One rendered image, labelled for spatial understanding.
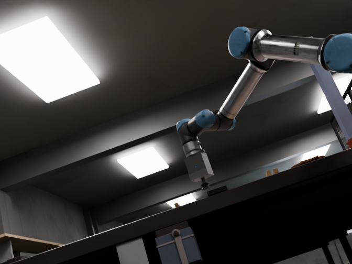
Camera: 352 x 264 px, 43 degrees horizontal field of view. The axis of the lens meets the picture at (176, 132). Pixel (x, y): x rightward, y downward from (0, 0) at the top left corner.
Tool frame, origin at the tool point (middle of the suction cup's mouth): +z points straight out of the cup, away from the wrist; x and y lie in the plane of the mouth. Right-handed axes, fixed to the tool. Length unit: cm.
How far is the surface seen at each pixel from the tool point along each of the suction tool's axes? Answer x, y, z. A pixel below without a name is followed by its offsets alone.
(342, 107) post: -210, -58, -68
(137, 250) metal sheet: 30.9, 21.0, 18.3
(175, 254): 28.6, 7.9, 24.0
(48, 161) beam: -252, 292, -179
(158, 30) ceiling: -171, 59, -202
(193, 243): 25.9, 1.2, 22.6
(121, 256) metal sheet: 33.1, 26.6, 18.4
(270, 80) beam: -347, 7, -178
